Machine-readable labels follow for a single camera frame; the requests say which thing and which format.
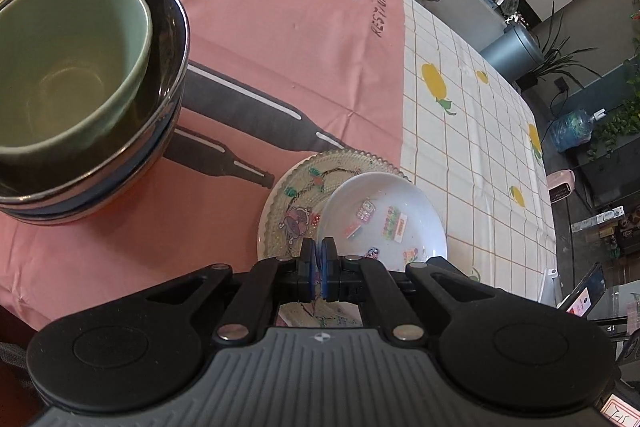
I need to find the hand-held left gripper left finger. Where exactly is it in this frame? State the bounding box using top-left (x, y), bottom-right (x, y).
top-left (145, 239), bottom-right (317, 345)

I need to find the laptop with lit screen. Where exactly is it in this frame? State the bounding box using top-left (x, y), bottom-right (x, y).
top-left (556, 261), bottom-right (607, 319)

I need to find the stainless steel bowl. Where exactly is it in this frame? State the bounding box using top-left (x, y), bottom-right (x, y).
top-left (0, 0), bottom-right (191, 208)

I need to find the small pink stool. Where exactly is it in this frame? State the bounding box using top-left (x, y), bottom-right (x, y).
top-left (544, 169), bottom-right (577, 206)

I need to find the lemon print checked tablecloth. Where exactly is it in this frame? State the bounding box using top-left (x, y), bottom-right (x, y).
top-left (0, 0), bottom-right (558, 325)

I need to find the grey trash can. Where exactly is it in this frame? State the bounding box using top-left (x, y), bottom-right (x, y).
top-left (479, 24), bottom-right (544, 80)

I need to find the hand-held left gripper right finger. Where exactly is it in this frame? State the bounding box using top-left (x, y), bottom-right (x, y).
top-left (322, 238), bottom-right (501, 345)

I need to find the clear glass plate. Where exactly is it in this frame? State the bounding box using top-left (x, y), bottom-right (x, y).
top-left (261, 148), bottom-right (413, 330)

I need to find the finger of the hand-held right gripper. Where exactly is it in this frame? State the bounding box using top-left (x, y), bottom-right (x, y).
top-left (424, 256), bottom-right (503, 292)

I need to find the green ceramic bowl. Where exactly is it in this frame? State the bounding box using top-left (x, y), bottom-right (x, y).
top-left (0, 0), bottom-right (153, 165)

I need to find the green potted plant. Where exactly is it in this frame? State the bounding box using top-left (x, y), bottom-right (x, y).
top-left (530, 1), bottom-right (603, 82)

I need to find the white plate with painted fruit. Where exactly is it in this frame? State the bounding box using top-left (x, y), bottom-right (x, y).
top-left (257, 153), bottom-right (373, 333)

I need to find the white plate with stickers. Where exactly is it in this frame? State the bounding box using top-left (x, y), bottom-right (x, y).
top-left (316, 172), bottom-right (449, 275)

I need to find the dark blue bowl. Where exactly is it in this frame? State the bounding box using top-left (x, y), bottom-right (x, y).
top-left (0, 97), bottom-right (183, 226)

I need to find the blue water bottle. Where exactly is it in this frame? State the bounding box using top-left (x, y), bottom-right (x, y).
top-left (546, 108), bottom-right (599, 154)

